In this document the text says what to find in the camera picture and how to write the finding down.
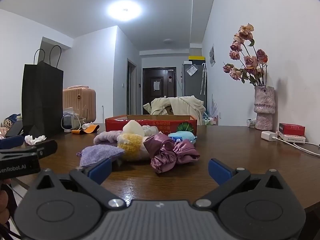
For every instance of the red cardboard box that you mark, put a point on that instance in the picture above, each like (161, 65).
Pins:
(113, 125)

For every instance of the person's left hand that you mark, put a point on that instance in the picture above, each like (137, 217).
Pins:
(2, 206)

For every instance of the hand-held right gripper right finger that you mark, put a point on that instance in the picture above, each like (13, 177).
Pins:
(220, 171)

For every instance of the dark brown entrance door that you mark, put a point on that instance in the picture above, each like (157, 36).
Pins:
(149, 97)

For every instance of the clear plastic wrap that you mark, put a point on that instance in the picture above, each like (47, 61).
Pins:
(151, 130)

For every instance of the white paper notice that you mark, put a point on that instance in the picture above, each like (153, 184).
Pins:
(156, 85)

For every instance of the grey refrigerator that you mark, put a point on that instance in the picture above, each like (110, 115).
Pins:
(196, 86)

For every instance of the small white bottle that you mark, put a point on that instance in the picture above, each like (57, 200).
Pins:
(251, 122)

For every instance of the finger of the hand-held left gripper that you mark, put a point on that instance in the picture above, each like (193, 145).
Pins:
(11, 142)
(47, 148)

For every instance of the wall picture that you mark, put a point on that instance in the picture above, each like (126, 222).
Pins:
(212, 55)

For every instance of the white and pink box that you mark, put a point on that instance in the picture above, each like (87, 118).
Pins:
(295, 139)

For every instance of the cluttered storage rack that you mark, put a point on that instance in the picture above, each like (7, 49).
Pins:
(210, 120)

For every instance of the black paper bag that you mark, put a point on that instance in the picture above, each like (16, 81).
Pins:
(41, 100)

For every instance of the white hanging umbrella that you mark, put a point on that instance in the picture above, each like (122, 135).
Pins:
(203, 80)

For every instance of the yellow box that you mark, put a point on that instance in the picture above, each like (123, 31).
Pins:
(197, 58)

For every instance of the lavender fluffy cloth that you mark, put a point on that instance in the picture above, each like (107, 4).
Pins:
(106, 137)

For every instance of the pink textured vase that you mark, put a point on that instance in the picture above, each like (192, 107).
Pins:
(263, 105)

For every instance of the white soft roll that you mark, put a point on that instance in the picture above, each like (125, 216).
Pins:
(132, 128)

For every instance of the white charger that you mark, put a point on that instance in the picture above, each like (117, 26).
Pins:
(268, 135)

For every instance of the round ceiling lamp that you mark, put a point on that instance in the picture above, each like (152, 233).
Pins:
(124, 10)

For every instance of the clear plastic jar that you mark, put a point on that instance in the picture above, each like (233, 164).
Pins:
(75, 120)

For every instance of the yellow and white plush toy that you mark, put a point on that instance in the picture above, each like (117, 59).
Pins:
(130, 142)

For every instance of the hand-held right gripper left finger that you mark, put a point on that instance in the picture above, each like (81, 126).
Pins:
(101, 171)

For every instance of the crumpled white tissue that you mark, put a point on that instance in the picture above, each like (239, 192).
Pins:
(31, 140)

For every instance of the small ceiling lamp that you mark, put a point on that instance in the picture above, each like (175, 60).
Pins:
(167, 41)

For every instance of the beige coat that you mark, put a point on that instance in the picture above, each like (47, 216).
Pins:
(190, 107)

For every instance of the black tablet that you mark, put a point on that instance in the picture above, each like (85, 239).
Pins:
(15, 130)

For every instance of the blue plush toy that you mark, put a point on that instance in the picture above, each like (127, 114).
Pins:
(186, 135)

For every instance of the small red box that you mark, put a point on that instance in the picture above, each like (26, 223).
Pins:
(291, 129)

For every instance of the pink suitcase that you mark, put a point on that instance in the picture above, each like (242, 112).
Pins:
(85, 100)

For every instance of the grey side door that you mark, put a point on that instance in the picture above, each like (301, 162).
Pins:
(131, 92)

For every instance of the clear plastic bag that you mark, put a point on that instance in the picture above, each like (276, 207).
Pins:
(191, 70)

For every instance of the purple knit cloth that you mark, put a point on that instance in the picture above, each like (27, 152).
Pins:
(100, 153)

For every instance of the dried rose bouquet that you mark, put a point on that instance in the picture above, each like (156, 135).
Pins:
(250, 61)

